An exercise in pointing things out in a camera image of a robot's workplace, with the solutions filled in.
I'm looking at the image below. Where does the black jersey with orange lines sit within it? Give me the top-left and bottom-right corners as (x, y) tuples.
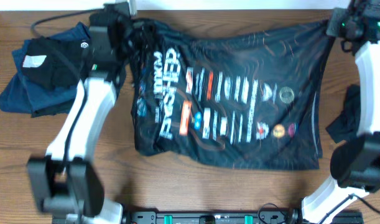
(131, 19), (334, 170)

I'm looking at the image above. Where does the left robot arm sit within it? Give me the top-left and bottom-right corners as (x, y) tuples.
(27, 11), (154, 223)

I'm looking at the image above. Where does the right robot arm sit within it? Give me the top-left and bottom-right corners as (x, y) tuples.
(287, 0), (380, 223)

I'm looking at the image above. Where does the black folded shirt on stack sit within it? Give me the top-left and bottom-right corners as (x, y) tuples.
(21, 37), (90, 90)

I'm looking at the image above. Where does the dark garment at right edge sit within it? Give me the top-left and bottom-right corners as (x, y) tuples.
(326, 85), (361, 143)

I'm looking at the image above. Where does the blue folded garment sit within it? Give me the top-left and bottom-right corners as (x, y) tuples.
(0, 40), (78, 117)

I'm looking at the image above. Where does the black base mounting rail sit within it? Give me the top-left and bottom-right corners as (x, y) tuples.
(51, 210), (364, 224)

